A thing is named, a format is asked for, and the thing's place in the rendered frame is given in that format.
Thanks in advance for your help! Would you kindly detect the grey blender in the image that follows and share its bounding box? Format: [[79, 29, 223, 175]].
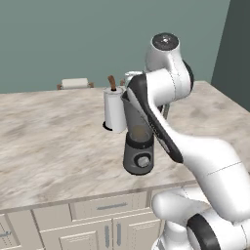
[[120, 87, 155, 177]]

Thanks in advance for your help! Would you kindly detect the white paper towel roll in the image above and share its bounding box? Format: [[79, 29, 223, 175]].
[[103, 85, 128, 134]]

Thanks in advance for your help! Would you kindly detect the brown paper towel holder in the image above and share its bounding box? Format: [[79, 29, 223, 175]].
[[102, 74, 118, 132]]

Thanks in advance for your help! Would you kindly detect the beige drawer front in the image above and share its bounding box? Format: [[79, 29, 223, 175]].
[[0, 213, 21, 250], [68, 191, 149, 223]]

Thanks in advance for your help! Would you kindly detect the beige cupboard door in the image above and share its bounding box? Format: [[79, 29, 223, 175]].
[[111, 212, 163, 250], [38, 219, 114, 250]]

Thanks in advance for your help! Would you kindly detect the grey cupboard door handle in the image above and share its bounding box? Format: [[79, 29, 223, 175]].
[[104, 225, 110, 249], [115, 222, 122, 247]]

